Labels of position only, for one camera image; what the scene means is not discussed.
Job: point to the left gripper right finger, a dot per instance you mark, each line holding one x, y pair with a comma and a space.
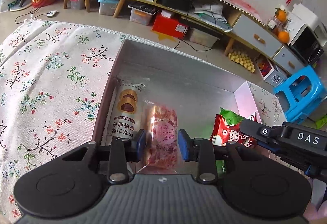
201, 151

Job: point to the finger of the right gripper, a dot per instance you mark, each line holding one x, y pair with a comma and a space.
264, 135

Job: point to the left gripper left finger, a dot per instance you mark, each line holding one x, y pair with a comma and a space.
122, 151

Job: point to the red snack bag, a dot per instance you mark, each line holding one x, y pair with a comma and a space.
250, 142

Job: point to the chocolate tart cookie package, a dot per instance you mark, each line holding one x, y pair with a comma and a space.
125, 109

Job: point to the green snack package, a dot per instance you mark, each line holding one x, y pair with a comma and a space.
227, 128

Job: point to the pink nougat package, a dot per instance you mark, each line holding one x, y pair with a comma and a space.
161, 152

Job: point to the blue plastic stool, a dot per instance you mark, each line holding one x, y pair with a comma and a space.
300, 94

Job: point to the pink cardboard box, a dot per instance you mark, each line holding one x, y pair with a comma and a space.
195, 90

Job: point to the white printed box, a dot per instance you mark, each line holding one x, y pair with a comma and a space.
271, 73

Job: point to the yellow egg tray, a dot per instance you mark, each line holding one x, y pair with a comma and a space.
242, 58

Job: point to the orange fruit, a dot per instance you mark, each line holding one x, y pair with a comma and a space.
284, 37

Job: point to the black microwave oven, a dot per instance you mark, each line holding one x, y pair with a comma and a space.
302, 40

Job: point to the clear plastic storage bin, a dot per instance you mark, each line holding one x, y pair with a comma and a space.
201, 38

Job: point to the red shoe box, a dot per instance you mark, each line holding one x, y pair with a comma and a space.
169, 26

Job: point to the wooden tv cabinet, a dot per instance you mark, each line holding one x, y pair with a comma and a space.
178, 2

